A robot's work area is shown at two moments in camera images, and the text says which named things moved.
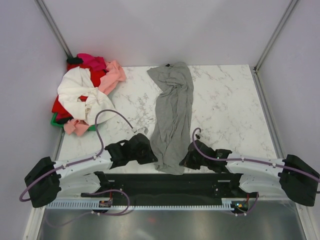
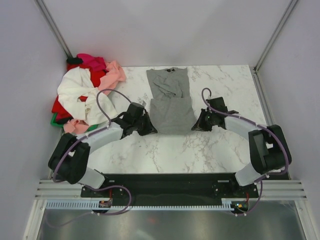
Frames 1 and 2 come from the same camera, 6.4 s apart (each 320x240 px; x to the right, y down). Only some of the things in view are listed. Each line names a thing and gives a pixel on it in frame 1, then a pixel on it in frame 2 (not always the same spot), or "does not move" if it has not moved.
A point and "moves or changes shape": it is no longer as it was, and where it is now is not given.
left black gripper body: [144, 157] → [142, 126]
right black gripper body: [192, 162] → [206, 121]
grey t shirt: [170, 138] moves or changes shape
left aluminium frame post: [54, 28] does not move
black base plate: [172, 189] does not move
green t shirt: [92, 128] does not move
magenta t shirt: [96, 62] does not move
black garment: [74, 60] does not move
